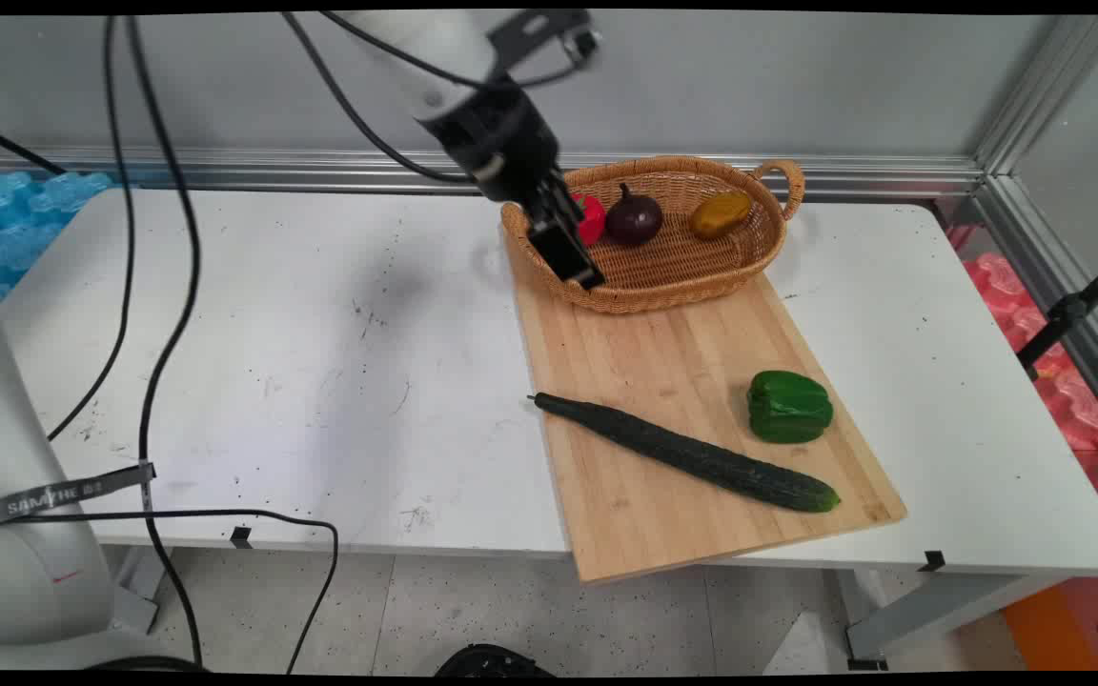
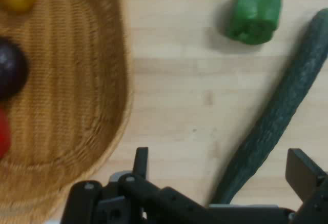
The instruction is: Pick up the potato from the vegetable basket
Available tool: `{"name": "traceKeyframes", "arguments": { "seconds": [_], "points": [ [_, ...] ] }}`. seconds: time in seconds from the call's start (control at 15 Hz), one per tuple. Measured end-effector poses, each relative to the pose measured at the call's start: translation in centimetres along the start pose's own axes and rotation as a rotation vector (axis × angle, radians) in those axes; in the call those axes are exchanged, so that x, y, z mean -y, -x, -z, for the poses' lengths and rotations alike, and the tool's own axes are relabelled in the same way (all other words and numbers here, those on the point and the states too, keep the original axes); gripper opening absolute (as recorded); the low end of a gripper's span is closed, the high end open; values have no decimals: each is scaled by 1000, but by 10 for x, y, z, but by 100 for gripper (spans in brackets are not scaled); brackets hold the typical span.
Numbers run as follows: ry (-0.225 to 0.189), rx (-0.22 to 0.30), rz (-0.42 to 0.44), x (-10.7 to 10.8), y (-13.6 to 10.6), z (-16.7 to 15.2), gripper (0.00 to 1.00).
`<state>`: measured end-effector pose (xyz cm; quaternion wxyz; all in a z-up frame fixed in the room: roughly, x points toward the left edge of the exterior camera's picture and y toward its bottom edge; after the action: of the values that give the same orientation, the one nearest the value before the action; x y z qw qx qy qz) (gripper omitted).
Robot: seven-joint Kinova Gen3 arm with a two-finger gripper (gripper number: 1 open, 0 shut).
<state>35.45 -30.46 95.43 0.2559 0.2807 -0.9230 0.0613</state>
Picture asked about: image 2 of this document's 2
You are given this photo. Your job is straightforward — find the red round vegetable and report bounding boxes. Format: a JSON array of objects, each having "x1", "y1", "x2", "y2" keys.
[{"x1": 0, "y1": 108, "x2": 12, "y2": 159}]

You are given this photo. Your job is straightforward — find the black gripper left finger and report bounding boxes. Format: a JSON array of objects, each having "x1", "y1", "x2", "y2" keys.
[{"x1": 60, "y1": 147, "x2": 211, "y2": 224}]

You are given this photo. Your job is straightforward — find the long dark green cucumber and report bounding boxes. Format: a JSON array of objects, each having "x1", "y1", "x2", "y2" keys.
[{"x1": 211, "y1": 8, "x2": 328, "y2": 206}]

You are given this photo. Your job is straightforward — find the woven wicker basket with handle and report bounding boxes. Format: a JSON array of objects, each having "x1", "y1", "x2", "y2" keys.
[{"x1": 0, "y1": 0, "x2": 134, "y2": 224}]

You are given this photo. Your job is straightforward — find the green bell pepper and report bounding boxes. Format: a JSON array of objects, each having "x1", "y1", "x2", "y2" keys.
[{"x1": 224, "y1": 0, "x2": 282, "y2": 46}]

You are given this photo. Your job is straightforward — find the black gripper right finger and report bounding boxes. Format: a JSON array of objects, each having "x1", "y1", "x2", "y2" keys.
[{"x1": 284, "y1": 148, "x2": 328, "y2": 224}]

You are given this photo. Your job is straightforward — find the dark purple round fruit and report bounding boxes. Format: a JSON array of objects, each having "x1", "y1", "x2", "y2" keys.
[{"x1": 0, "y1": 38, "x2": 29, "y2": 103}]

